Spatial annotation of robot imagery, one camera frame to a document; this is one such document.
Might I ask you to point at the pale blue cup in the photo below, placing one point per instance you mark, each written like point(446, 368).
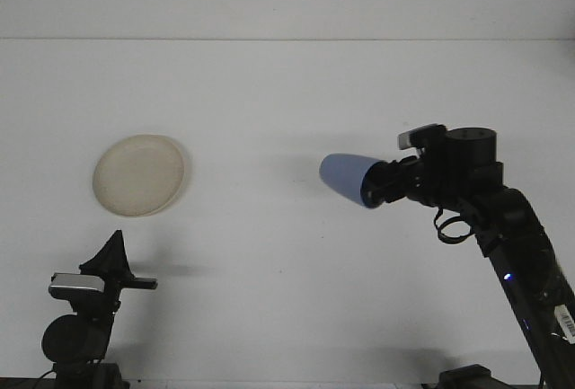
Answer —
point(343, 178)

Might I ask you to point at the pale round plate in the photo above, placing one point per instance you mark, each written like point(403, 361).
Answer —
point(139, 175)

